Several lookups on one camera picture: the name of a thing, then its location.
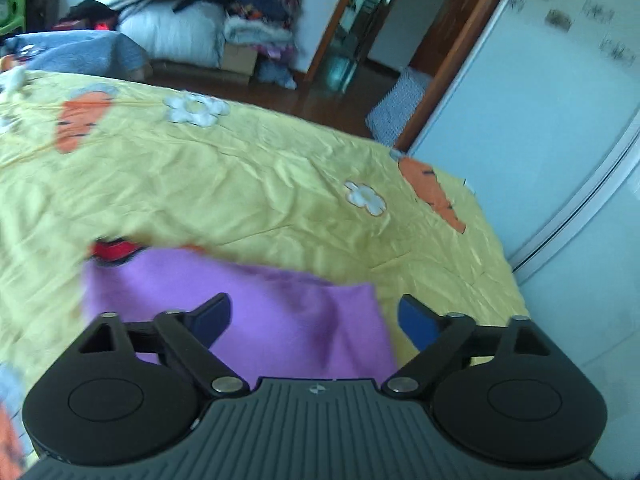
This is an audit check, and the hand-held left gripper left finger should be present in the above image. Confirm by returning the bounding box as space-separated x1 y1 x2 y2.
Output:
80 293 249 401

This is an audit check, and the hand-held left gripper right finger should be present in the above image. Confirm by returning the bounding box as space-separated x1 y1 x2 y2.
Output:
381 295 556 401

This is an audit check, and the purple sweater with red collar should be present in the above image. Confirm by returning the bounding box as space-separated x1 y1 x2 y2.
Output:
82 235 399 382

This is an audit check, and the pile of folded clothes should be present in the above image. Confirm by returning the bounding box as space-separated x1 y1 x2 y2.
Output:
102 0 304 87

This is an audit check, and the yellow carrot print bedsheet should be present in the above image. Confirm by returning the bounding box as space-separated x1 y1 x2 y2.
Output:
0 67 527 480

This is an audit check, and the grey floor mat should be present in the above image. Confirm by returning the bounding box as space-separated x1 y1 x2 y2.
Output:
365 67 434 147

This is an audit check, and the white wardrobe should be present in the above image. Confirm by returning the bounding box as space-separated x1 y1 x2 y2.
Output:
407 0 640 480

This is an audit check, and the cardboard box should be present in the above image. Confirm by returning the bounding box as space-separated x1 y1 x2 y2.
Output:
220 42 259 79

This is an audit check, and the white quilted bundle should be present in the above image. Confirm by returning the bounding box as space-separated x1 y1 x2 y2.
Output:
117 0 227 69

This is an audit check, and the blue-grey blanket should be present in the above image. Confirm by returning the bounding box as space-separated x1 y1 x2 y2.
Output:
0 30 149 79

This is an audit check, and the green plastic stool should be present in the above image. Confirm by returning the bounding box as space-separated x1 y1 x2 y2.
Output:
0 0 29 36

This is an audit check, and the wooden door frame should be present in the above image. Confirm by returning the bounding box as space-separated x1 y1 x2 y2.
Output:
302 0 524 152

